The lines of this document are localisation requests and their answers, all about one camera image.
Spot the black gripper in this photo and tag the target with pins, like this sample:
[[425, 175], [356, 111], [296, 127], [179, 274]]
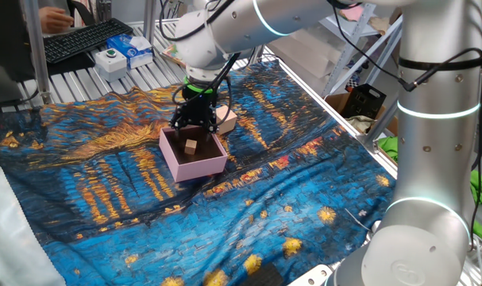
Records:
[[197, 107]]

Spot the small wooden cube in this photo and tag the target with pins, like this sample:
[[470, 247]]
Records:
[[190, 147]]

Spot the large wooden block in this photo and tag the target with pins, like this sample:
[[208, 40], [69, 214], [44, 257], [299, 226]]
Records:
[[228, 121]]

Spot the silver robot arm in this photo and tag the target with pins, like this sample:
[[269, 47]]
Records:
[[435, 139]]

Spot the pink gift box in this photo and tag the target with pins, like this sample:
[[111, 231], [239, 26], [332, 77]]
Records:
[[193, 171]]

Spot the white box with green button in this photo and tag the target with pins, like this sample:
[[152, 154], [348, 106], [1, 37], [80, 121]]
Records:
[[111, 67]]

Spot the open cardboard box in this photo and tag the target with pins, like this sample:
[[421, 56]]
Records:
[[336, 101]]

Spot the person's hand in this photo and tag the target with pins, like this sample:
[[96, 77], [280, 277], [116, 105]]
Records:
[[55, 20]]

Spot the blue tissue pack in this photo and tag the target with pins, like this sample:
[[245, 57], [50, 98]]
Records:
[[127, 49]]

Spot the white foam board stack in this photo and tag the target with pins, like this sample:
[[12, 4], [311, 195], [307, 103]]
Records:
[[304, 55]]

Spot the starry night print cloth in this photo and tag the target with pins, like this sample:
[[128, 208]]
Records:
[[105, 222]]

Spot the black keyboard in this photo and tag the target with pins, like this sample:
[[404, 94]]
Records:
[[82, 39]]

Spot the white metal shelf rack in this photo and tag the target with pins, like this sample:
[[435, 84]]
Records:
[[344, 67]]

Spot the black white checkerboard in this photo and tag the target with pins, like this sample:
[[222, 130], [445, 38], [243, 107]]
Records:
[[353, 82]]

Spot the beige cloth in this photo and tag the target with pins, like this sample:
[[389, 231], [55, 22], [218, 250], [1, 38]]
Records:
[[361, 123]]

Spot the black plastic crate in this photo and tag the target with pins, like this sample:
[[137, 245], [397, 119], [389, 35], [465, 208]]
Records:
[[363, 101]]

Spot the white zip tie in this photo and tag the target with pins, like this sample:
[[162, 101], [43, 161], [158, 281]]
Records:
[[361, 213]]

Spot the pink paper pad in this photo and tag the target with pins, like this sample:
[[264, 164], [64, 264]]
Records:
[[351, 13]]

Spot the green cloth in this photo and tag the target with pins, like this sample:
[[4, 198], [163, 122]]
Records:
[[387, 147]]

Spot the black computer monitor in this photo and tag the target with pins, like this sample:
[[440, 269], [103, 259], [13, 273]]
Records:
[[6, 39]]

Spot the translucent white plastic sheet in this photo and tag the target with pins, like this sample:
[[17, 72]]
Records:
[[10, 246]]

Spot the aluminium frame strut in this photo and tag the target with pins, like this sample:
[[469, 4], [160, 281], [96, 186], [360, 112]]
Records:
[[377, 125], [256, 55]]

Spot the aluminium frame post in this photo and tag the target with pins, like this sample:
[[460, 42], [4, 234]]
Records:
[[150, 20], [37, 51]]

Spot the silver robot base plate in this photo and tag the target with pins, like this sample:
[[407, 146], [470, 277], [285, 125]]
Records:
[[312, 276]]

